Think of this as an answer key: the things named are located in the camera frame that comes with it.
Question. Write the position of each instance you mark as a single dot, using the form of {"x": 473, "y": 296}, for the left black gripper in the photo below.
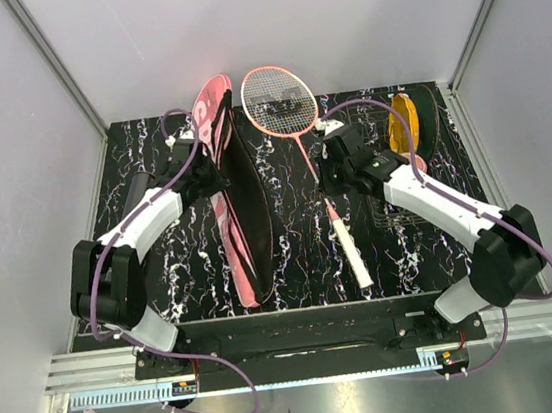
{"x": 220, "y": 183}

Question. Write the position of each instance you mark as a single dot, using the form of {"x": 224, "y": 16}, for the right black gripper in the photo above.
{"x": 326, "y": 161}

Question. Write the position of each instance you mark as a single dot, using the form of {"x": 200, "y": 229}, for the pink racket bag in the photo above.
{"x": 241, "y": 207}

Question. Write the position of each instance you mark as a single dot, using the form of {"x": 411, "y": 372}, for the black shuttlecock tube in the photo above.
{"x": 139, "y": 184}

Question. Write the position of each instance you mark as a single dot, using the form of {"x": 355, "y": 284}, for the pink badminton racket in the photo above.
{"x": 280, "y": 104}

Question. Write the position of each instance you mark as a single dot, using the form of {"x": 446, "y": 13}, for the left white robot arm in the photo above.
{"x": 108, "y": 283}

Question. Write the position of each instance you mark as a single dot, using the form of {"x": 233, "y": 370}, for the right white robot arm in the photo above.
{"x": 504, "y": 244}

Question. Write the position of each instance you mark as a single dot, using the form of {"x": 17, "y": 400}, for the pink patterned cup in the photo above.
{"x": 421, "y": 164}

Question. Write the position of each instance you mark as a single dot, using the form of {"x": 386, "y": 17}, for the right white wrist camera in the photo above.
{"x": 326, "y": 127}

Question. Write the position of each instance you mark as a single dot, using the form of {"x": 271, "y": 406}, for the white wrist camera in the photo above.
{"x": 186, "y": 138}
{"x": 326, "y": 127}

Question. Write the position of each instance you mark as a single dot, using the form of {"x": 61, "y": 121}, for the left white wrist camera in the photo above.
{"x": 186, "y": 138}

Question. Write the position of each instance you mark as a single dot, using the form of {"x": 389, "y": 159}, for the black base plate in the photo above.
{"x": 308, "y": 344}

